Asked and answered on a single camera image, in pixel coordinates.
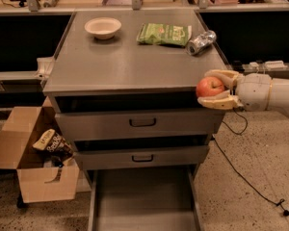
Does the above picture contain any red apple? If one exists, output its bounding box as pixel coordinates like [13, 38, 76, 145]
[196, 76, 224, 97]

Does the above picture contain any brown cardboard box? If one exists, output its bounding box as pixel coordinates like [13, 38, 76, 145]
[0, 98, 79, 203]

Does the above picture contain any brown snack bag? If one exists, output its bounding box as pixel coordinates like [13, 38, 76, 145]
[33, 129, 73, 154]

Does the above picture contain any white power strip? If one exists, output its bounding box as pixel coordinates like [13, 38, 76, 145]
[250, 61, 286, 70]

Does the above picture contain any silver crushed can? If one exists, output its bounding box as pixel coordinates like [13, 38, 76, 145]
[185, 30, 217, 56]

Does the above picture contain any grey bottom drawer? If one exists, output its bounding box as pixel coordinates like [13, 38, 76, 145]
[88, 166, 204, 231]

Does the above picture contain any grey drawer cabinet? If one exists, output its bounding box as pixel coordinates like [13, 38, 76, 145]
[42, 9, 238, 231]

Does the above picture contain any green chip bag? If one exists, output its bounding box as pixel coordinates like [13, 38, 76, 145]
[136, 23, 192, 47]

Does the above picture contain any grey middle drawer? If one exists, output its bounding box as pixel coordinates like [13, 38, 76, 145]
[75, 145, 209, 170]

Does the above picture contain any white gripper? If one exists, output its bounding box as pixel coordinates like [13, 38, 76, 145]
[197, 69, 272, 111]

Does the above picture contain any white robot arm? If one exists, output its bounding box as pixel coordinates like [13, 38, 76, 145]
[196, 69, 289, 117]

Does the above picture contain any grey drawer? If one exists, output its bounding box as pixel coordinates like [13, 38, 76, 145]
[56, 108, 224, 141]
[75, 145, 209, 170]
[88, 166, 204, 231]

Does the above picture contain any black floor cable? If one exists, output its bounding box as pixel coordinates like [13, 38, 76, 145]
[212, 108, 289, 219]

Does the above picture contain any white paper bowl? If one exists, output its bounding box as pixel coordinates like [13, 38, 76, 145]
[85, 17, 121, 39]

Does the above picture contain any grey top drawer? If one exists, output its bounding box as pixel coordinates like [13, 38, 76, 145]
[56, 108, 224, 141]

